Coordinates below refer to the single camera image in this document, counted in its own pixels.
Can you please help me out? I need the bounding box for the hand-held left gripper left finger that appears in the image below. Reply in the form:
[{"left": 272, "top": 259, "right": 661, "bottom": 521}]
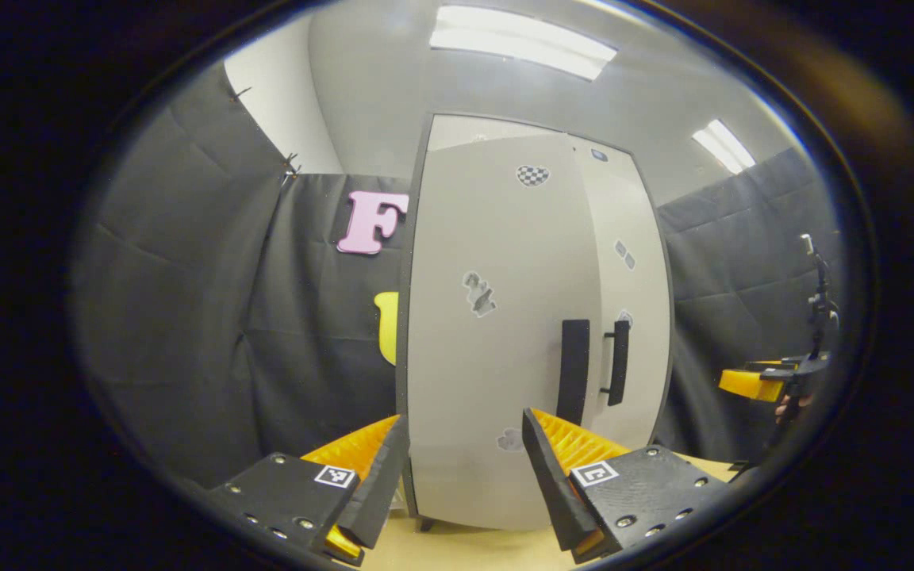
[{"left": 209, "top": 414, "right": 410, "bottom": 565}]

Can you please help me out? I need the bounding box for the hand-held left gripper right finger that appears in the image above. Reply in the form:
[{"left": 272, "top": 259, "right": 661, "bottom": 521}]
[{"left": 522, "top": 408, "right": 732, "bottom": 564}]

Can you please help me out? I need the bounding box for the white shoe cabinet door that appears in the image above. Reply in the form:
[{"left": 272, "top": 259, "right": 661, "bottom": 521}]
[
  {"left": 407, "top": 133, "right": 605, "bottom": 531},
  {"left": 568, "top": 135, "right": 672, "bottom": 449}
]

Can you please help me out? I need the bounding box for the white shoe cabinet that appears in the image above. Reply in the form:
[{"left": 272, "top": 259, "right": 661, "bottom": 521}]
[{"left": 395, "top": 111, "right": 674, "bottom": 532}]

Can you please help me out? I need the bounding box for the ceiling light panel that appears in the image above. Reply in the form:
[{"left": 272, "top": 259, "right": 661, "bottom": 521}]
[
  {"left": 429, "top": 6, "right": 618, "bottom": 82},
  {"left": 693, "top": 119, "right": 756, "bottom": 175}
]

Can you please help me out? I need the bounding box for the black door handle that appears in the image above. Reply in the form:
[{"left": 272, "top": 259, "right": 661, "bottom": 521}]
[
  {"left": 600, "top": 320, "right": 631, "bottom": 407},
  {"left": 556, "top": 320, "right": 590, "bottom": 425}
]

